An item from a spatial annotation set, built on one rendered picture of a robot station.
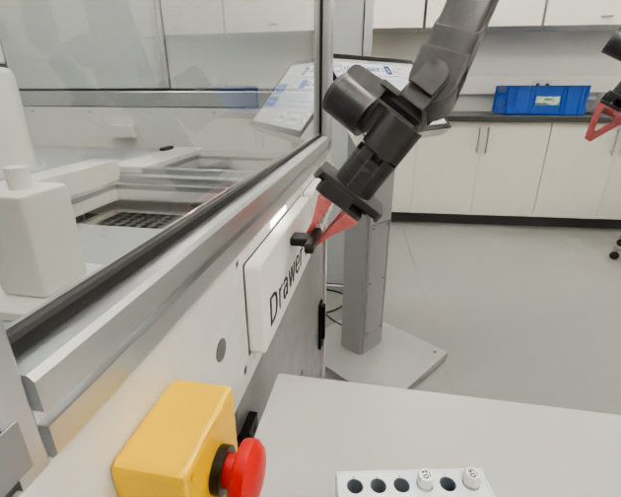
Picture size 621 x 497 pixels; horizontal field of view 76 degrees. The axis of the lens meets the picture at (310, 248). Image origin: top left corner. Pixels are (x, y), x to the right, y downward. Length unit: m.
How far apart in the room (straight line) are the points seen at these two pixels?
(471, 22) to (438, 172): 2.96
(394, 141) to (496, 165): 3.10
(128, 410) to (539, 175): 3.60
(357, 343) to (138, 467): 1.52
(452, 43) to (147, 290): 0.43
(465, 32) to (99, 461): 0.52
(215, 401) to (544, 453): 0.34
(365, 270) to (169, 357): 1.31
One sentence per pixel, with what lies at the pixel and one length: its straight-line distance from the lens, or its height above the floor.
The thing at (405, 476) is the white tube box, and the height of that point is 0.80.
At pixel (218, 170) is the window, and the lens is 0.39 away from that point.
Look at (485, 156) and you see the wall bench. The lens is 3.55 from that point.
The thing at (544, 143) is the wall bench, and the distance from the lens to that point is 3.68.
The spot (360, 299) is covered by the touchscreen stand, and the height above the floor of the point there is 0.31.
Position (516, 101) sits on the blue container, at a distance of 3.71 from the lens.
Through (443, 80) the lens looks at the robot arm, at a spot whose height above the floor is 1.10.
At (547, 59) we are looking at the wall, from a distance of 4.36.
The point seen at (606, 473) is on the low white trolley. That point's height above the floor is 0.76.
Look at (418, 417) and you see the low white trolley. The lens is 0.49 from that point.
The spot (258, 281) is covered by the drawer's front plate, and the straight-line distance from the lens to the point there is 0.41.
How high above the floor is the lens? 1.10
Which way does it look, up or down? 22 degrees down
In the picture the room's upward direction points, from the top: straight up
